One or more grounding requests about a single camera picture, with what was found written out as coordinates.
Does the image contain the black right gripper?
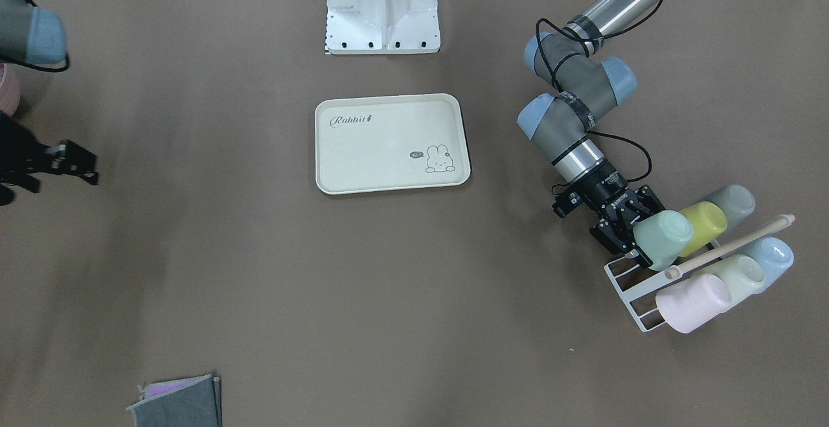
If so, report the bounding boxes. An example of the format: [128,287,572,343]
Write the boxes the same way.
[1,112,100,206]

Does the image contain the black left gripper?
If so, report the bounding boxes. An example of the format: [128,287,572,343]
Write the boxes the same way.
[569,163,666,267]

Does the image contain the green cup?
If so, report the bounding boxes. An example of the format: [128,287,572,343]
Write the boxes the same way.
[633,211,694,271]

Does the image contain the cream rabbit tray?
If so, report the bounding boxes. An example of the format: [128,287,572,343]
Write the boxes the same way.
[314,93,471,196]

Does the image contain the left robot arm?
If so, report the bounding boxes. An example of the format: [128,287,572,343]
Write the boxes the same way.
[516,0,666,268]

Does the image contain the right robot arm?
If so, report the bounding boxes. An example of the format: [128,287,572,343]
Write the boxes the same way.
[1,0,100,205]

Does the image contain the yellow cup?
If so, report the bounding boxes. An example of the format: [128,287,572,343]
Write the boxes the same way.
[679,202,728,257]

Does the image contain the pink cup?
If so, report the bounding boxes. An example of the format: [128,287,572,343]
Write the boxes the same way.
[655,273,732,334]

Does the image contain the grey cup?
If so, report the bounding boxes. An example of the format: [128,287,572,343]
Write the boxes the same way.
[698,184,757,229]

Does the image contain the cream white cup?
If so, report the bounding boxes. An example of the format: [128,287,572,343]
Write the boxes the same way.
[695,253,766,309]

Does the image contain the light blue cup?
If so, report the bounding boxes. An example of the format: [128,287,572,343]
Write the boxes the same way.
[736,237,795,294]

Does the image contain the folded grey cloth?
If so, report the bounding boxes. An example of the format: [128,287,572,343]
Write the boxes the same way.
[126,374,223,426]

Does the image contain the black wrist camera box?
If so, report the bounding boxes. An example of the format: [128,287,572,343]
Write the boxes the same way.
[552,190,584,218]

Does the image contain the white wire cup rack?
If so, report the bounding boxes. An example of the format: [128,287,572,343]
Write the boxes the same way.
[604,250,693,332]

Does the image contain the wooden rack handle rod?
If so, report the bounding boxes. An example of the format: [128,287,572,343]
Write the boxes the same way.
[662,214,796,282]

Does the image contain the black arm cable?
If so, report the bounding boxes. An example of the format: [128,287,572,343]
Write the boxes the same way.
[535,0,652,185]

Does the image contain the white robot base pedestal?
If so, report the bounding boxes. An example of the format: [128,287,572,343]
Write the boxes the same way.
[324,0,441,55]

